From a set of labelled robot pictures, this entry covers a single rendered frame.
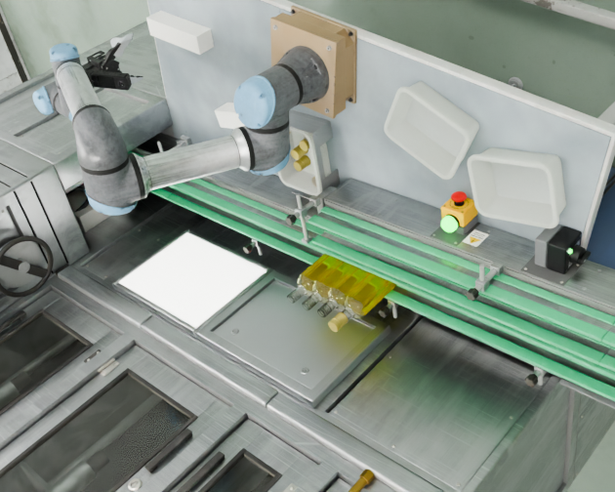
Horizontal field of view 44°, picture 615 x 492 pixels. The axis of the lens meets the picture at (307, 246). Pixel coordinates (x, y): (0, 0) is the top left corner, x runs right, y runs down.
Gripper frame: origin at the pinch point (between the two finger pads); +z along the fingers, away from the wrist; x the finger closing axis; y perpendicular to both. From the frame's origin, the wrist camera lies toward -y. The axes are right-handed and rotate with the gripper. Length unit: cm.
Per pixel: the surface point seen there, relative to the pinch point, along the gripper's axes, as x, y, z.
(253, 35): -7.3, -30.3, 20.1
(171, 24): -3.6, 1.5, 14.9
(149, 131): 40.6, 19.1, 9.3
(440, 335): 55, -111, 5
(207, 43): 0.0, -11.4, 17.6
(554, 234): 12, -133, 16
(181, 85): 23.4, 9.6, 19.9
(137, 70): 36, 51, 30
